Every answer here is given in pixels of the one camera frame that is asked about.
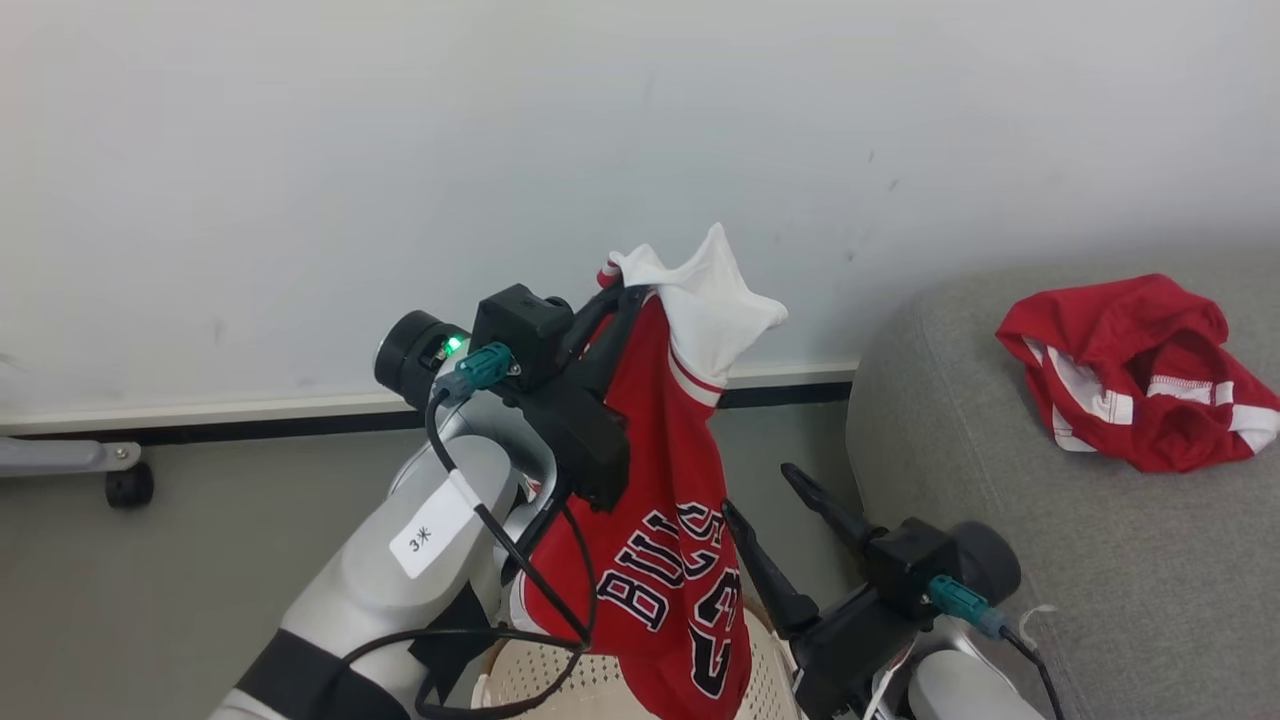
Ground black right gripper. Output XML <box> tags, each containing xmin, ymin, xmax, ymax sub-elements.
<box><xmin>721</xmin><ymin>462</ymin><xmax>926</xmax><ymax>720</ymax></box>

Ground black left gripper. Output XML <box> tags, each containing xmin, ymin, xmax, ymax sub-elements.
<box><xmin>503</xmin><ymin>286</ymin><xmax>653</xmax><ymax>514</ymax></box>

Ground red white basketball jersey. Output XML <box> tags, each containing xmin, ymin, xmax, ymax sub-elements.
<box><xmin>510</xmin><ymin>222</ymin><xmax>791</xmax><ymax>720</ymax></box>

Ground red white sports shorts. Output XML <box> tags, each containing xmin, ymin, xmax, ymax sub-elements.
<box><xmin>995</xmin><ymin>273</ymin><xmax>1280</xmax><ymax>474</ymax></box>

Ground grey fabric sofa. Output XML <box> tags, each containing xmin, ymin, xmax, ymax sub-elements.
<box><xmin>845</xmin><ymin>250</ymin><xmax>1280</xmax><ymax>720</ymax></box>

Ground cream perforated laundry basket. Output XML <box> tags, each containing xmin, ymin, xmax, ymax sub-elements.
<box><xmin>470</xmin><ymin>595</ymin><xmax>803</xmax><ymax>720</ymax></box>

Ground white black baseboard strip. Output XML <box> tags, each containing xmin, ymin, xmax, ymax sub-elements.
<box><xmin>0</xmin><ymin>362</ymin><xmax>861</xmax><ymax>443</ymax></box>

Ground black caster wheel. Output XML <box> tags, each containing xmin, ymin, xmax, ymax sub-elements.
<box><xmin>104</xmin><ymin>462</ymin><xmax>156</xmax><ymax>509</ymax></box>

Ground grey metal furniture leg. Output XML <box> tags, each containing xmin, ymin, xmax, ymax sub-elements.
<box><xmin>0</xmin><ymin>438</ymin><xmax>142</xmax><ymax>478</ymax></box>

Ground black cable with white tag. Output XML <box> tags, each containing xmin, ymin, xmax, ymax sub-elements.
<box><xmin>335</xmin><ymin>342</ymin><xmax>601</xmax><ymax>720</ymax></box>

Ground black cable with teal plug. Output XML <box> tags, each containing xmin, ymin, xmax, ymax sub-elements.
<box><xmin>927</xmin><ymin>574</ymin><xmax>1067</xmax><ymax>720</ymax></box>

